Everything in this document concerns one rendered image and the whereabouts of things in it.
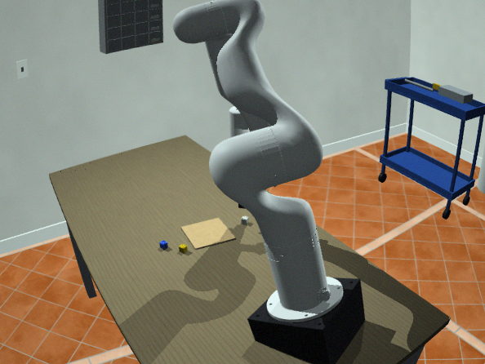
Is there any tan mat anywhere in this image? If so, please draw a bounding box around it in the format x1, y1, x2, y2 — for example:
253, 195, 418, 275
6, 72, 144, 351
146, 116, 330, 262
181, 218, 236, 250

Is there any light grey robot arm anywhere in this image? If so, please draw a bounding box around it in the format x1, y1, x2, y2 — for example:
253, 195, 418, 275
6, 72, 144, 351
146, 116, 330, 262
173, 0, 343, 322

